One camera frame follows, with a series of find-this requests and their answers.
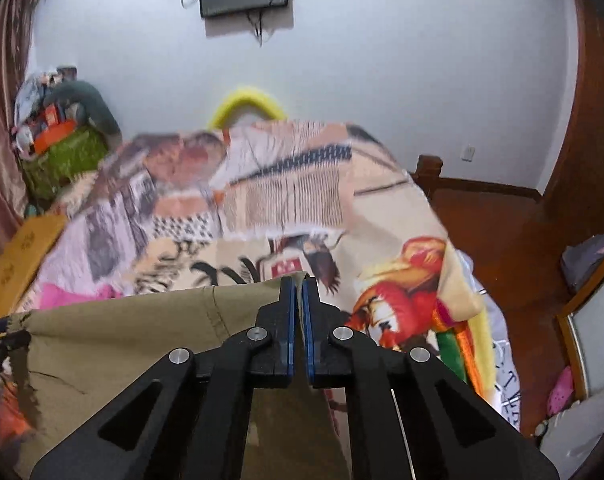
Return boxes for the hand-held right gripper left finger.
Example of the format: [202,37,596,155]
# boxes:
[29,276,296,480]

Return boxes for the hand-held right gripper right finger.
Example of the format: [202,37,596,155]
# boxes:
[302,276,558,480]

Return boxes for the khaki pants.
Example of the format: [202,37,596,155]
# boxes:
[4,270,353,480]

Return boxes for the bed with patterned cover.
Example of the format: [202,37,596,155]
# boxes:
[0,119,488,456]

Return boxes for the green bag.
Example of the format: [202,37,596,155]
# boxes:
[21,127,108,201]

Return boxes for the orange box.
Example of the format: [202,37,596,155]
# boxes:
[33,120,78,155]

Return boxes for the white printed bed sheet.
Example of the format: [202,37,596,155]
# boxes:
[452,250,523,433]

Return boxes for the striped curtain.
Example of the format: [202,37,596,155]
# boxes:
[0,0,43,261]

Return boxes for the pile of clothes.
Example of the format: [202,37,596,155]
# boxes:
[12,65,78,136]

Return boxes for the yellow foam tube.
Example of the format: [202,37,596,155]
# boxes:
[207,86,289,131]

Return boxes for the long grey pillow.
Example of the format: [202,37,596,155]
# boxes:
[49,80,122,138]

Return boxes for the pink slipper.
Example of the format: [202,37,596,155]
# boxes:
[547,366,575,417]

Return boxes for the grey backpack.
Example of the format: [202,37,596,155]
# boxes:
[561,234,604,293]

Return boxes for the wooden framed mirror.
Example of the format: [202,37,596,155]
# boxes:
[556,232,604,401]

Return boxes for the wooden wardrobe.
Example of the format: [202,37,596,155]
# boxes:
[542,0,604,241]

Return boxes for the wooden bed post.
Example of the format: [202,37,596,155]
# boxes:
[413,155,444,201]

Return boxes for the black cable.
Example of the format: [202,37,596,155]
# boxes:
[247,10,268,48]

